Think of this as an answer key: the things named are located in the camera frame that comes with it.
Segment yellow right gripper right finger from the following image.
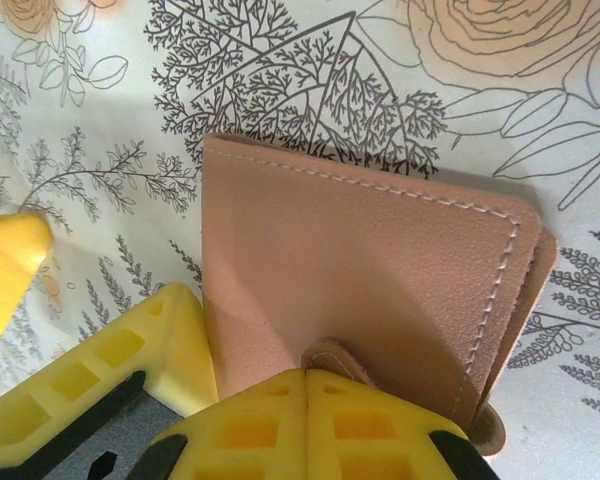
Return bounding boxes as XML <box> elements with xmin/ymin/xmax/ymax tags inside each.
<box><xmin>305</xmin><ymin>368</ymin><xmax>492</xmax><ymax>480</ymax></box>

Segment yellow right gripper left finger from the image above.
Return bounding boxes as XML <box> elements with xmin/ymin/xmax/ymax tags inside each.
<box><xmin>138</xmin><ymin>367</ymin><xmax>309</xmax><ymax>480</ymax></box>

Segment small brown box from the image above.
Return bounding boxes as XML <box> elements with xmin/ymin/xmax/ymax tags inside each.
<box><xmin>201</xmin><ymin>132</ymin><xmax>560</xmax><ymax>459</ymax></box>

